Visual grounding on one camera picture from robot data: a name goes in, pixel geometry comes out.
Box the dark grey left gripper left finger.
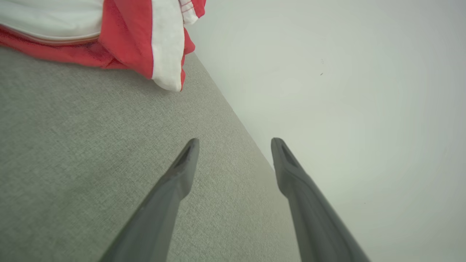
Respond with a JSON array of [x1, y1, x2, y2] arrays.
[[98, 138, 200, 262]]

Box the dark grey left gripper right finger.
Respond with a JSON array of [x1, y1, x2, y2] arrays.
[[270, 137, 371, 262]]

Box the red basketball jersey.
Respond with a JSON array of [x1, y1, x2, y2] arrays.
[[98, 0, 206, 92]]

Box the red shorts with white trim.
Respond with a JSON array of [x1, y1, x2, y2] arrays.
[[0, 0, 128, 70]]

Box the grey fabric mat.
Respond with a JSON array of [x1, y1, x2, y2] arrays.
[[0, 45, 303, 262]]

